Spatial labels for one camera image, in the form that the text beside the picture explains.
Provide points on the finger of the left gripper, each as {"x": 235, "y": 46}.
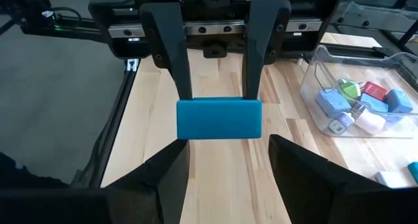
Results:
{"x": 264, "y": 38}
{"x": 170, "y": 44}

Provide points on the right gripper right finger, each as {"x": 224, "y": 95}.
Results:
{"x": 320, "y": 198}

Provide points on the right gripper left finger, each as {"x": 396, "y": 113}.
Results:
{"x": 147, "y": 198}

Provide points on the teal digital clock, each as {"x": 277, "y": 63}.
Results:
{"x": 413, "y": 172}
{"x": 218, "y": 119}

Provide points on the pink charger block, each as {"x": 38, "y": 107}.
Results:
{"x": 370, "y": 122}

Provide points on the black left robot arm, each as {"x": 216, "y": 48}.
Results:
{"x": 36, "y": 23}

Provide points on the clear plastic bin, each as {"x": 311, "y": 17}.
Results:
{"x": 313, "y": 87}

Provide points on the pale blue charger block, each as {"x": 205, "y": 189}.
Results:
{"x": 390, "y": 179}

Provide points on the small purple charger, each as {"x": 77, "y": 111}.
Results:
{"x": 343, "y": 121}

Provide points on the green charger block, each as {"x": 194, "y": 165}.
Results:
{"x": 351, "y": 89}

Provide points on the red charger block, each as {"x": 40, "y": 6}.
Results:
{"x": 375, "y": 90}

